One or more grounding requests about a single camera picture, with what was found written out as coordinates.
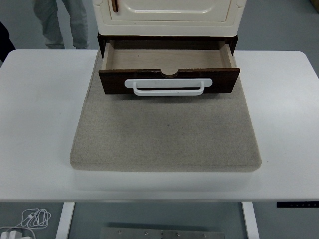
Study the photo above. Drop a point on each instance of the white charger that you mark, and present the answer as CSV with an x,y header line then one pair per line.
x,y
12,234

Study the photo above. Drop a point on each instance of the cream cabinet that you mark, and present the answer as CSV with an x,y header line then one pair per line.
x,y
169,28

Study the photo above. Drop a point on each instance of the cream cabinet door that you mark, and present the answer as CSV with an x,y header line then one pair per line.
x,y
169,15

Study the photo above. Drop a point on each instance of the dark brown wooden drawer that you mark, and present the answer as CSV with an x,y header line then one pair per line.
x,y
224,82

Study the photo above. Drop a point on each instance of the beige fabric mat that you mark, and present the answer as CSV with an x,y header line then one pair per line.
x,y
162,137

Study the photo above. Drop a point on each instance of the white table leg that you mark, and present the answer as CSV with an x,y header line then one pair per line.
x,y
250,219
64,219

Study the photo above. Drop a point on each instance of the dark background object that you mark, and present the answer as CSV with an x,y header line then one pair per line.
x,y
5,44

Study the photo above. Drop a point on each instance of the black table control panel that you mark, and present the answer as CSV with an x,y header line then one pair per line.
x,y
296,204

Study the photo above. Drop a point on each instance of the person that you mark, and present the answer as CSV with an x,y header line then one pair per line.
x,y
79,27

